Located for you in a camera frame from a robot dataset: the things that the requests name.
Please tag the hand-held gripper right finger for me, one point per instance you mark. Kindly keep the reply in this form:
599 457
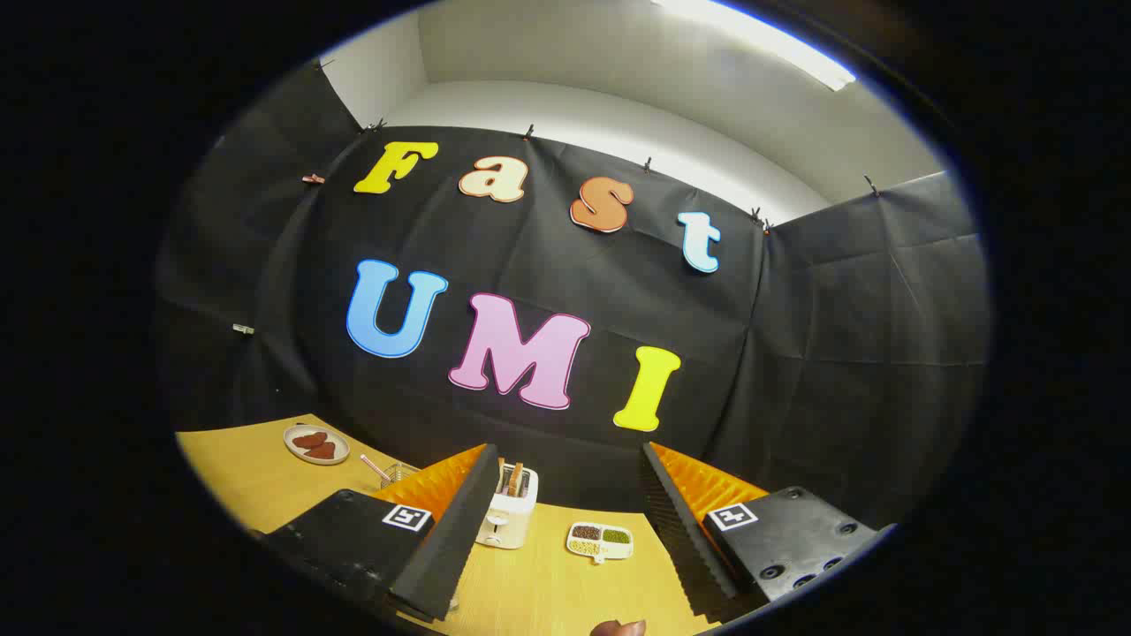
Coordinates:
680 530

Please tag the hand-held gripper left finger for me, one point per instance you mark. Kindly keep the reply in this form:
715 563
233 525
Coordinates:
451 539

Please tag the white toaster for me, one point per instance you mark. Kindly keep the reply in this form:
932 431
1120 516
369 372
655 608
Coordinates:
508 523

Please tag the white divided dish with beans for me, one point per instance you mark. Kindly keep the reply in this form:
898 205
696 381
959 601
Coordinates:
601 541

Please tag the toast slice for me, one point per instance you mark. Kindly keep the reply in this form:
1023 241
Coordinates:
515 479

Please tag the red striped straw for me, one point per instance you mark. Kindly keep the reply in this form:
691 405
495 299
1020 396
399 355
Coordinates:
375 467

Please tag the wooden table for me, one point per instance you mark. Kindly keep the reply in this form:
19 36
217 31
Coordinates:
548 592

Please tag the dark brown rounded object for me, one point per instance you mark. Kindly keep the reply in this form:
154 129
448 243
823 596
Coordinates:
618 629

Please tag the brown food piece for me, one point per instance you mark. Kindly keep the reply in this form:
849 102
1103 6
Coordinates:
322 451
309 439

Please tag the small round white plate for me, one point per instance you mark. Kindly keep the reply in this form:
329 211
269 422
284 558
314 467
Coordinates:
300 452

